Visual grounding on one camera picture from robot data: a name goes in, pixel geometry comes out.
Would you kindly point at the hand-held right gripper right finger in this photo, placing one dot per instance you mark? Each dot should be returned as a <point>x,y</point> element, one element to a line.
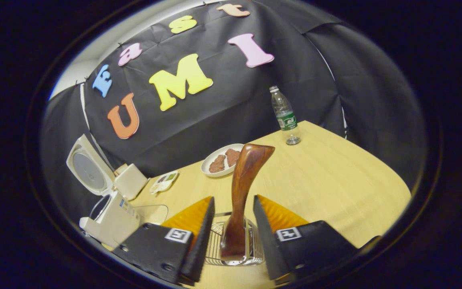
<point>267,241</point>

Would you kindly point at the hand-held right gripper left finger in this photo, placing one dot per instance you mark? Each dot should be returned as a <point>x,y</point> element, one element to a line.
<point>203,241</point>

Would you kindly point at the clear container of rice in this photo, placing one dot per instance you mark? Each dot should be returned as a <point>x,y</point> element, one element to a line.
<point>152,214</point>

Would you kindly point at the brown wooden spoon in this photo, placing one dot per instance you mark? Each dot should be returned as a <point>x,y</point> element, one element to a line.
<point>245,180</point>

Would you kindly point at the white rice cooker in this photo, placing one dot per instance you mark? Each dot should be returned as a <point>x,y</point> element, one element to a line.
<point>112,222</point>

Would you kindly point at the white divided condiment tray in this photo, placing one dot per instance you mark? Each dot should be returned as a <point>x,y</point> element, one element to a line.
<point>163,182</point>

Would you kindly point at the brown meat piece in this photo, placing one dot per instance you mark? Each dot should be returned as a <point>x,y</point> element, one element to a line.
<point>217,164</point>
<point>232,157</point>

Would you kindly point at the white round plate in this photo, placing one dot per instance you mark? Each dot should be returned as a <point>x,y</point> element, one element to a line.
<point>211,160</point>

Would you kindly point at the white toaster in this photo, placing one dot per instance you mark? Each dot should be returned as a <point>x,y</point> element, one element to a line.
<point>132,180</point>

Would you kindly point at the clear plastic water bottle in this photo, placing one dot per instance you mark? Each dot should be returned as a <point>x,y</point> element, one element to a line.
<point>285,116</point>

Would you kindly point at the black backdrop cloth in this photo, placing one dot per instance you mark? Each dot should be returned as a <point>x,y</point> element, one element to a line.
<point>235,112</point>

